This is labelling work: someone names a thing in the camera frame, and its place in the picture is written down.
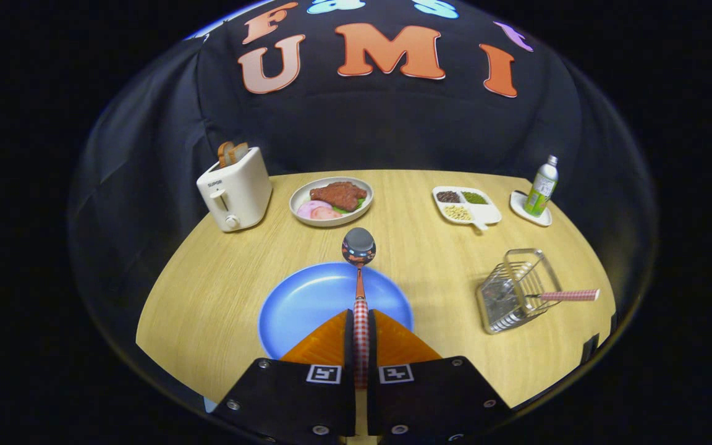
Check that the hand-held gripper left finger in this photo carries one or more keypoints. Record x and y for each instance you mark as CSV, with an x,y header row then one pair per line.
x,y
294,395

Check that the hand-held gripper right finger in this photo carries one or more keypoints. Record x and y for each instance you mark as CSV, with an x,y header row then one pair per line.
x,y
430,395

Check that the blue plate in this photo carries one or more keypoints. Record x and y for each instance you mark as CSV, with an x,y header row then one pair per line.
x,y
306,303

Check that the pink ham slice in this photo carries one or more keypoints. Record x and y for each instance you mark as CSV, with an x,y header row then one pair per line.
x,y
326,214
308,209

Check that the pile of yellow soybeans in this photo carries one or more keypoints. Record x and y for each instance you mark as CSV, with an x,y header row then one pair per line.
x,y
458,212

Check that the white divided dish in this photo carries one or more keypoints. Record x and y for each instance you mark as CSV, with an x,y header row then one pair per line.
x,y
486,213

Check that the green lettuce leaf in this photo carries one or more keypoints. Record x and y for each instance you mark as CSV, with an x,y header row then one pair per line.
x,y
356,206

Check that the grey oval plate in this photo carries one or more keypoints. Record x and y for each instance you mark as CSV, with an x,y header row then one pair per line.
x,y
301,196

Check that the pile of dark brown beans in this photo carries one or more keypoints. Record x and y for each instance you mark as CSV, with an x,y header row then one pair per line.
x,y
448,196

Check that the pile of green mung beans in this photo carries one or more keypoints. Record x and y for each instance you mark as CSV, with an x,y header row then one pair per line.
x,y
474,198

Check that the brown meat piece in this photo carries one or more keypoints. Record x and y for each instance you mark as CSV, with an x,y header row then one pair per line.
x,y
339,194

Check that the small white coaster dish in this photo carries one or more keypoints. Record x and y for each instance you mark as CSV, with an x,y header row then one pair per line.
x,y
518,207

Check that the white toaster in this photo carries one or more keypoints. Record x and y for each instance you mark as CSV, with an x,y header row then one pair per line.
x,y
238,194

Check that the silver bottle with green label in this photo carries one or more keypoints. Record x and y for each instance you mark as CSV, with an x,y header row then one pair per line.
x,y
540,191

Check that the toasted bread slice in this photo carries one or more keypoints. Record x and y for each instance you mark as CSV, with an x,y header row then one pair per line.
x,y
225,154
240,152

